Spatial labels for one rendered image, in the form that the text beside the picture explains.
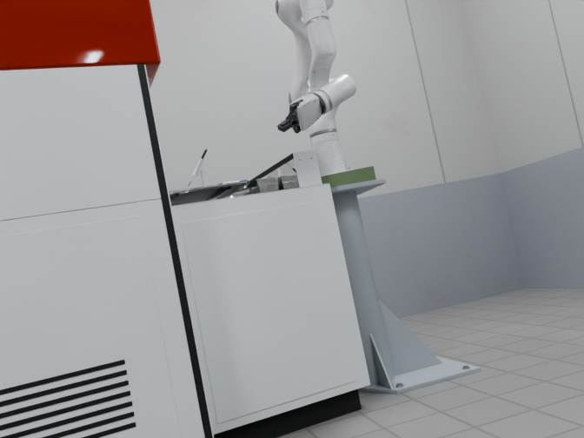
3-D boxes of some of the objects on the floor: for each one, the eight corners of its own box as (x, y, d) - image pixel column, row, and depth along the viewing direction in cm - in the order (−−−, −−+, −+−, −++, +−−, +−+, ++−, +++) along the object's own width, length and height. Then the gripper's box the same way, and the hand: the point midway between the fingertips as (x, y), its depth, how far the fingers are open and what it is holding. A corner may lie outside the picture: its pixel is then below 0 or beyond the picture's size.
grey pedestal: (428, 356, 262) (392, 185, 267) (481, 371, 219) (437, 167, 225) (326, 383, 249) (290, 203, 254) (361, 404, 207) (317, 187, 212)
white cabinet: (206, 465, 174) (159, 209, 180) (157, 410, 263) (127, 239, 268) (379, 407, 200) (334, 182, 205) (282, 374, 288) (252, 218, 293)
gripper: (323, 87, 187) (283, 113, 180) (328, 124, 197) (291, 150, 190) (308, 82, 192) (268, 106, 185) (314, 118, 202) (276, 143, 194)
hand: (284, 126), depth 188 cm, fingers closed
